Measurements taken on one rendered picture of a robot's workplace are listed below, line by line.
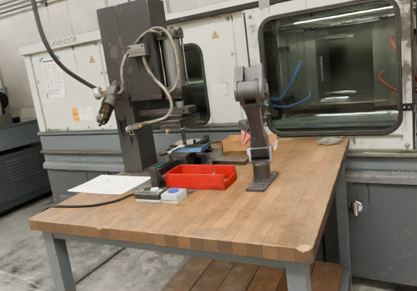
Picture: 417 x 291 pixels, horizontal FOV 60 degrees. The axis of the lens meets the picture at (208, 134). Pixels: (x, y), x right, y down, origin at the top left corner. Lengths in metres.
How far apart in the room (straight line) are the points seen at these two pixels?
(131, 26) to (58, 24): 4.70
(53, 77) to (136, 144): 1.56
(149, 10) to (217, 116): 0.89
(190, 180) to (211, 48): 1.05
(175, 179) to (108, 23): 0.76
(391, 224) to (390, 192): 0.18
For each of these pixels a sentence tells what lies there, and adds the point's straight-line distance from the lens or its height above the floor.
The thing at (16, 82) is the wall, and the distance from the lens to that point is 7.33.
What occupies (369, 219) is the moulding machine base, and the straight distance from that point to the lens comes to 2.14.
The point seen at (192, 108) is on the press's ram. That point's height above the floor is 1.17.
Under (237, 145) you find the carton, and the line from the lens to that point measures 1.78.
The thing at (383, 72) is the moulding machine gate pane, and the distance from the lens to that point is 1.92.
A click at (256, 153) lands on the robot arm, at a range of 1.32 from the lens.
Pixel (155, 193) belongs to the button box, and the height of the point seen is 0.93.
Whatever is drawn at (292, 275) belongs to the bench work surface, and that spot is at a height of 0.81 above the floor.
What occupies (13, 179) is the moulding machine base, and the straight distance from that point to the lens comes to 4.60.
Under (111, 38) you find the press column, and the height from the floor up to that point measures 1.51.
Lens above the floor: 1.35
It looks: 11 degrees down
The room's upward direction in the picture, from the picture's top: 7 degrees counter-clockwise
